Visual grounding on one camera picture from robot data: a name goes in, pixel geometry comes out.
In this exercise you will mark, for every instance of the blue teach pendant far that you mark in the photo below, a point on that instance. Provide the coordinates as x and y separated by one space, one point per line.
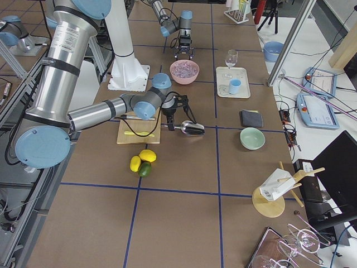
320 81

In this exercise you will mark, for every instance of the white wire cup rack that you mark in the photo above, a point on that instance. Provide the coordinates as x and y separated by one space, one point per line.
238 10

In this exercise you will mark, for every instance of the blue teach pendant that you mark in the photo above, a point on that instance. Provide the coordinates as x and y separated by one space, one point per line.
320 81
316 113

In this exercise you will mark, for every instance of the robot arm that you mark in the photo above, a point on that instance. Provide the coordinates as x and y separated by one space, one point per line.
42 138
170 23

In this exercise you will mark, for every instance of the pink bowl of ice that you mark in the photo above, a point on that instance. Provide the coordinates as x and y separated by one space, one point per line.
184 71

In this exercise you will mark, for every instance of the wooden stand with round base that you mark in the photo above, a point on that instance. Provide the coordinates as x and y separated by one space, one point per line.
268 198

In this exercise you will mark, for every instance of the steel ice scoop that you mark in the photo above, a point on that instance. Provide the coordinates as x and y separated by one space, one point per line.
190 128

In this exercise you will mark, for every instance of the green avocado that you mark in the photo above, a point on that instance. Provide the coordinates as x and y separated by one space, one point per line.
145 169

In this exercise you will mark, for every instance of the clear wine glass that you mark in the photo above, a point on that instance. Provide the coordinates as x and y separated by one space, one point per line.
230 61

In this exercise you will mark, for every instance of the green ceramic bowl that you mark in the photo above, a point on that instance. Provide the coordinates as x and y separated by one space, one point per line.
252 138

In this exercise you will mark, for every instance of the dark tray with glasses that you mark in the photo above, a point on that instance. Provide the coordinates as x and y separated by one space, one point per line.
266 253

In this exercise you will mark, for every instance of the wooden cutting board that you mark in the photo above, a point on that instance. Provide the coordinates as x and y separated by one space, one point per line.
140 126

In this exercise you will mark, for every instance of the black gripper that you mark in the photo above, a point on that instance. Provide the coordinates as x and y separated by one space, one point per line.
169 112
184 48

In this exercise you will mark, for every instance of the blue teach pendant near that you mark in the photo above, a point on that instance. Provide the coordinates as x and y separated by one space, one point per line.
316 113

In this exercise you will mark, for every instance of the metal rod on stand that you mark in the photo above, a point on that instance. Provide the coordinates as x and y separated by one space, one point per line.
315 95

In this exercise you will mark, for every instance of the blue bowl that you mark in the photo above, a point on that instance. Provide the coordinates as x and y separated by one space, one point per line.
272 50

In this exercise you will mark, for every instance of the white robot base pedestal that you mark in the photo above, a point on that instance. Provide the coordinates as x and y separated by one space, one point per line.
127 73

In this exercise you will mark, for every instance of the blue plastic cup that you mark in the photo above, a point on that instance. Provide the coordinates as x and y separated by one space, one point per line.
234 86

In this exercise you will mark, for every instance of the yellow lemon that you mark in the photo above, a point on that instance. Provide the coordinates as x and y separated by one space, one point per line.
135 163
148 155

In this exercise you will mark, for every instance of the black monitor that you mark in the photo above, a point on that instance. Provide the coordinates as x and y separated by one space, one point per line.
339 180

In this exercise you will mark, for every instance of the red cylinder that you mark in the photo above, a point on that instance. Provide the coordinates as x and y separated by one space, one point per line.
259 11

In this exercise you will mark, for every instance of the cream bear tray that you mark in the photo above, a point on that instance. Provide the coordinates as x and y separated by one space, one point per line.
223 84

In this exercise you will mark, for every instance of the aluminium frame post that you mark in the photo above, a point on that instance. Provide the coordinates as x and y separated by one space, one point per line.
302 16

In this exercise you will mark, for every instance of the steel rod handle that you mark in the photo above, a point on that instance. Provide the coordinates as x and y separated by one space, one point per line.
130 117

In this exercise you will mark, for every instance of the yellow plastic knife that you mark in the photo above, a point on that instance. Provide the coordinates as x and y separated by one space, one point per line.
139 134

